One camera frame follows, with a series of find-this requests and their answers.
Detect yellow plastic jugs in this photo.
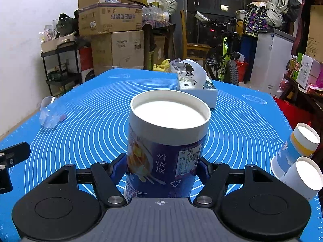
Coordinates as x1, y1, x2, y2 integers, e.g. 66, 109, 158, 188
152, 59, 172, 73

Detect purple patterned cloth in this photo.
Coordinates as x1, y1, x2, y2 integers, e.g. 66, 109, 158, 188
243, 2, 269, 37

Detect group of clear plastic bottles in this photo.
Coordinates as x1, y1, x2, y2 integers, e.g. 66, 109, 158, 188
142, 4, 170, 22

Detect white printed tissue box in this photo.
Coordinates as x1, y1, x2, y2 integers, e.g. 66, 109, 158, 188
176, 59, 218, 109

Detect open brown cardboard box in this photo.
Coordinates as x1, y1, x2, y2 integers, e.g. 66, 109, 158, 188
77, 0, 144, 36

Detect green black bicycle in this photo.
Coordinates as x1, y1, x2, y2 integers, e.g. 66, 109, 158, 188
188, 10, 247, 86

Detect green white carton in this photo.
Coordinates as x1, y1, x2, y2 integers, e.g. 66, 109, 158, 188
293, 53, 315, 89

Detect tall brown cardboard box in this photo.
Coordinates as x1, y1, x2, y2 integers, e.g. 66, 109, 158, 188
305, 4, 323, 64

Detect wooden chair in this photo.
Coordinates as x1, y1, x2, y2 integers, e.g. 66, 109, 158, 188
180, 10, 212, 61

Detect clear plastic bag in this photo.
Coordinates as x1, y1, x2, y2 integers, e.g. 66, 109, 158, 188
169, 58, 188, 75

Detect clear plastic cup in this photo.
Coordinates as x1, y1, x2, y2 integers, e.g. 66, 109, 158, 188
39, 96, 67, 129

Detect red plastic bucket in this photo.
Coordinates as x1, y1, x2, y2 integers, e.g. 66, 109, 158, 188
236, 61, 249, 82

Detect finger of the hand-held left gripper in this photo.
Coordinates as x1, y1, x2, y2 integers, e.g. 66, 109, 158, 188
0, 142, 31, 194

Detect white blue yellow paper cup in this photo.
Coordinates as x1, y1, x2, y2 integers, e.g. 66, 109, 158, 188
276, 122, 321, 173
270, 156, 323, 202

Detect purple printed paper cup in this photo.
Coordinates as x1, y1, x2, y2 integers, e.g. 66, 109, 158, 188
123, 89, 212, 205

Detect large plain cardboard box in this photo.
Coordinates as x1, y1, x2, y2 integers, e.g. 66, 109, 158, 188
90, 30, 145, 70

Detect white chest freezer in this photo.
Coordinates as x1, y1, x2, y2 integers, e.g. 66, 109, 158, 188
249, 29, 296, 97

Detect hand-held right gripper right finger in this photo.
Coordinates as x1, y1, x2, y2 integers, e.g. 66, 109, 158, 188
192, 157, 276, 208

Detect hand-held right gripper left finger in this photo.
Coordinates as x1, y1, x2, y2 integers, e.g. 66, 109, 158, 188
47, 153, 127, 208

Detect blue silicone mat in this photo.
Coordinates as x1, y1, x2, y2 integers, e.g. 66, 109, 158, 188
0, 68, 323, 242

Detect dark wooden table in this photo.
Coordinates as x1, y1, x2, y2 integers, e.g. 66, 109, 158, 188
141, 21, 176, 70

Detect black metal cart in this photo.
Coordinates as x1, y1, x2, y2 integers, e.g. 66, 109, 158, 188
40, 40, 83, 98

